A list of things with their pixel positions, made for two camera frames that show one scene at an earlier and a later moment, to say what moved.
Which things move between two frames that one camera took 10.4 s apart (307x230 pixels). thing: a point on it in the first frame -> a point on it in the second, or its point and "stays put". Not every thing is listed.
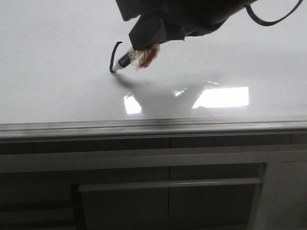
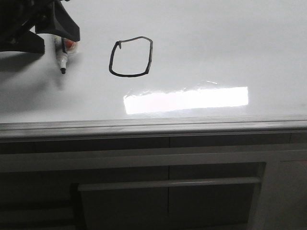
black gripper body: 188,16 -> 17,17
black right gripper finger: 148,31 -> 29,41
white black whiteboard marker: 123,62 -> 61,56
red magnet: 142,58 -> 71,46
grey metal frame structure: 251,182 stays put
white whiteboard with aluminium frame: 244,79 stays put
